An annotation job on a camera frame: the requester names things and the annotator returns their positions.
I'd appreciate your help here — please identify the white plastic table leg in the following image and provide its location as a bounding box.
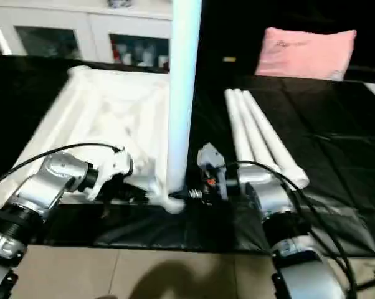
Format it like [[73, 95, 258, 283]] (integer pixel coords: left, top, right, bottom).
[[232, 89, 282, 175], [240, 90, 310, 191], [164, 0, 204, 201], [224, 89, 254, 164]]

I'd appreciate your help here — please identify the white plastic table top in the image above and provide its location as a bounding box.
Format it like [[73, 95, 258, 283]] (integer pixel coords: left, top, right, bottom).
[[0, 65, 188, 214]]

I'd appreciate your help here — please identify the black work mat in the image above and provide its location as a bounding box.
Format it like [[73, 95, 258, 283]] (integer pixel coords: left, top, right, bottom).
[[0, 53, 375, 257]]

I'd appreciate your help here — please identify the red bottle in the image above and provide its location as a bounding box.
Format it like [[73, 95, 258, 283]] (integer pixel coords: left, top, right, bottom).
[[111, 40, 121, 63]]

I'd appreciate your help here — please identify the pink pillow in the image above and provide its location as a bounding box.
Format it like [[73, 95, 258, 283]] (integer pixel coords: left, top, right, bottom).
[[255, 27, 358, 82]]

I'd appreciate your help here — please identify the white glass-door cabinet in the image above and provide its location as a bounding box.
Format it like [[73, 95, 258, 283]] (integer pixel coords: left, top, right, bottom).
[[0, 0, 174, 68]]

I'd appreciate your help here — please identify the black tripod stand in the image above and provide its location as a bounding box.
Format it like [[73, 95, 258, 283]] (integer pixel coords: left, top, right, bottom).
[[353, 267, 375, 295]]

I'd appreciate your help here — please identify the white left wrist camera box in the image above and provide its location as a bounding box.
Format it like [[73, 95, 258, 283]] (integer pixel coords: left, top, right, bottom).
[[91, 149, 135, 191]]

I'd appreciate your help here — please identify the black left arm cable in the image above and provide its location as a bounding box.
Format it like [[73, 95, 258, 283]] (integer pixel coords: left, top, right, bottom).
[[0, 143, 125, 187]]

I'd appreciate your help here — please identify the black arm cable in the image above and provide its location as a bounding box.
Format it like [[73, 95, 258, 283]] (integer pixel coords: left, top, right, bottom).
[[222, 160, 356, 287], [0, 143, 125, 187]]

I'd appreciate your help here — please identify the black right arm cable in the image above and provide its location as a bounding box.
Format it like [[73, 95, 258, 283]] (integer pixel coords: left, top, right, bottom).
[[222, 160, 356, 287]]

